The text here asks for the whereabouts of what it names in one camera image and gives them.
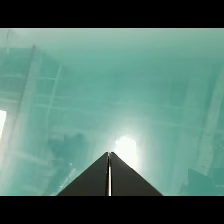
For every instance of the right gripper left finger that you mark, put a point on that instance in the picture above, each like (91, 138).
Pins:
(95, 180)

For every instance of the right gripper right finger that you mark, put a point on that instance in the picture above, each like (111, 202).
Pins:
(128, 181)

